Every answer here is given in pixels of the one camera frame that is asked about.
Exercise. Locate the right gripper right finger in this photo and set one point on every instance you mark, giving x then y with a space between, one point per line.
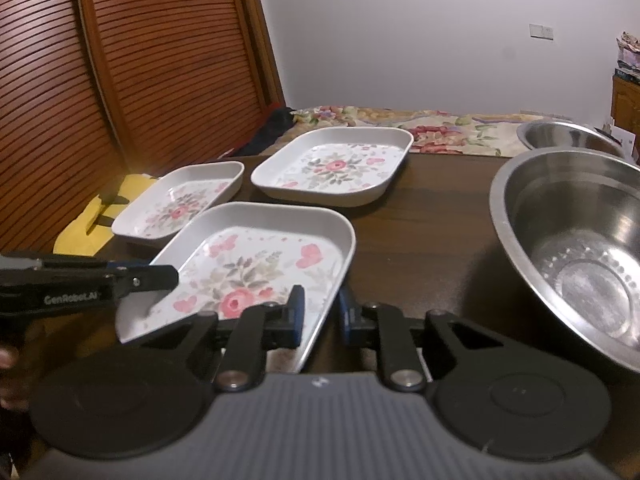
410 352

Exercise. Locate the person's left hand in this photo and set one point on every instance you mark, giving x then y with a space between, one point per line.
16 381

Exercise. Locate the wooden sideboard cabinet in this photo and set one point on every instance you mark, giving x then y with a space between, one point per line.
625 109

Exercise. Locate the small floral white tray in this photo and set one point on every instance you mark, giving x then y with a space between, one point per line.
170 203

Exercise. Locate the yellow plush toy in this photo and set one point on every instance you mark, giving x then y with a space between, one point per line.
92 229

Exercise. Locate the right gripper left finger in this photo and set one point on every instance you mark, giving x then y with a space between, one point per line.
239 346

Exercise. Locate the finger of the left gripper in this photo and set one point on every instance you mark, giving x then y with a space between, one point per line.
73 261
142 278

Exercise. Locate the stack of folded fabrics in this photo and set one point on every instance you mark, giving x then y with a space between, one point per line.
628 58

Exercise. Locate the white wall switch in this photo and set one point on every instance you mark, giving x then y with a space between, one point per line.
537 31

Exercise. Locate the dark clothes pile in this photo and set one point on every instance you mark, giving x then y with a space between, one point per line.
280 119

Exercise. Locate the wooden slatted headboard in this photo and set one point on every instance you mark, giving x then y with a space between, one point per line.
92 90

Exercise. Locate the smaller steel bowl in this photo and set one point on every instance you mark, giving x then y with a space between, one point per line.
559 133

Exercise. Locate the large steel bowl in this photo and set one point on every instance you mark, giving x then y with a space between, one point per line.
568 221

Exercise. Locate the floral bed quilt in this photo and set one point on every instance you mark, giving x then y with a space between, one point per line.
433 131

